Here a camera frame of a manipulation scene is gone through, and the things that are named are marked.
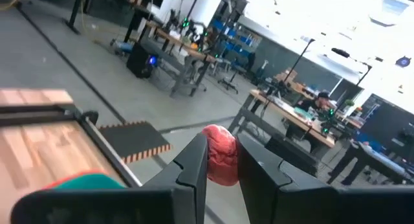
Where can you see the dark table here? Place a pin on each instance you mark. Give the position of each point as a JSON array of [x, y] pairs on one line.
[[372, 159]]

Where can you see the blue storage shelf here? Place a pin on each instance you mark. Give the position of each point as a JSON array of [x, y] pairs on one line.
[[233, 33]]

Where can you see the wooden workbench black legs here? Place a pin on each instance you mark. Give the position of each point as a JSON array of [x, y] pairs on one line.
[[291, 115], [181, 46]]

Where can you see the large dark screen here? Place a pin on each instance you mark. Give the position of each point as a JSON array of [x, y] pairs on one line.
[[388, 120]]

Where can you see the long black floor strip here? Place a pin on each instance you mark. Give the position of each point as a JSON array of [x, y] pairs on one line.
[[64, 55]]

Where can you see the pink toy fruit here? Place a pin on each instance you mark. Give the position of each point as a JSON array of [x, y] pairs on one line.
[[221, 152]]

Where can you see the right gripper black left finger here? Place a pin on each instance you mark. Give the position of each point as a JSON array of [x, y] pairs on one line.
[[187, 201]]

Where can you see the black boom stand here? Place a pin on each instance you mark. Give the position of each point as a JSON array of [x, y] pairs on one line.
[[341, 52], [299, 59]]

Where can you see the black box under workbench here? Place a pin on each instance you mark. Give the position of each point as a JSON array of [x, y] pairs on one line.
[[291, 154]]

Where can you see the black mat orange striped edges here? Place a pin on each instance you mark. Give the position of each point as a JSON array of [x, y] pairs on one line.
[[129, 140]]

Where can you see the black stand leg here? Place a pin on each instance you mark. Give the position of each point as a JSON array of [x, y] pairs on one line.
[[75, 10]]

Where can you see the short black floor strip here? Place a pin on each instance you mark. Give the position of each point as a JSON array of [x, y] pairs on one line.
[[197, 125]]

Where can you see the teal basket orange rim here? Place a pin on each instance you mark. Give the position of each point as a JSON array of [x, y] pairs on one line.
[[87, 182]]

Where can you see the person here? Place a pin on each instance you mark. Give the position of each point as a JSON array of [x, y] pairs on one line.
[[315, 104]]

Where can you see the black computer tower blue light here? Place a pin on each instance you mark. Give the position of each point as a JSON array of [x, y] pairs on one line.
[[140, 60]]

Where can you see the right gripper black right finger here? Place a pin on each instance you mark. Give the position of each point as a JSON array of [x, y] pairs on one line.
[[275, 201]]

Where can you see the black office chair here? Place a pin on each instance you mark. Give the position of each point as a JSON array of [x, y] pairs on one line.
[[237, 68]]

